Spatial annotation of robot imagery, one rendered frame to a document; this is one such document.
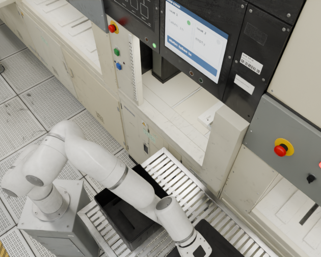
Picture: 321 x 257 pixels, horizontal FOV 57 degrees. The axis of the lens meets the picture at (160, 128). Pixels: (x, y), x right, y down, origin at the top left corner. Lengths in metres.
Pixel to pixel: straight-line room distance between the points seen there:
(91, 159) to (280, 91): 0.58
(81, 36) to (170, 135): 1.10
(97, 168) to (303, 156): 0.63
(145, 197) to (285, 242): 0.81
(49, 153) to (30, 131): 2.03
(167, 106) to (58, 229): 0.89
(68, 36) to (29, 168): 1.56
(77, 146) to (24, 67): 2.78
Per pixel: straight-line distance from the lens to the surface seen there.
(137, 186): 0.91
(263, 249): 1.61
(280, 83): 0.94
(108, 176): 0.86
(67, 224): 1.62
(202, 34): 1.04
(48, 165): 0.94
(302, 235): 1.57
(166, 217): 0.99
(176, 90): 1.88
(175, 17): 1.11
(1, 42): 4.03
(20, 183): 1.27
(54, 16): 2.62
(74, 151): 0.86
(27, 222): 1.69
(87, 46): 2.26
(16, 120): 3.11
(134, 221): 1.56
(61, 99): 3.12
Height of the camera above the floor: 2.25
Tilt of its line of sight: 55 degrees down
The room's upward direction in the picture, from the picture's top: straight up
